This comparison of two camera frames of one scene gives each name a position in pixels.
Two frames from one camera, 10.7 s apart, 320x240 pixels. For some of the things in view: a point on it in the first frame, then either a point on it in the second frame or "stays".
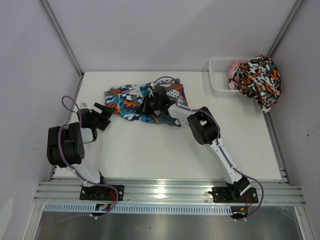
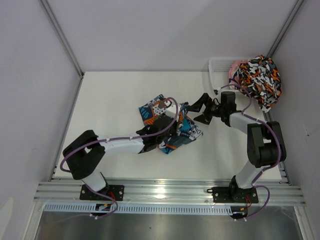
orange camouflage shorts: x=258 y=77 stays
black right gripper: x=144 y=109 -> x=205 y=99
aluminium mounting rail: x=272 y=193 stays
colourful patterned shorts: x=125 y=100 -> x=188 y=130
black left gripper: x=105 y=115 -> x=175 y=126
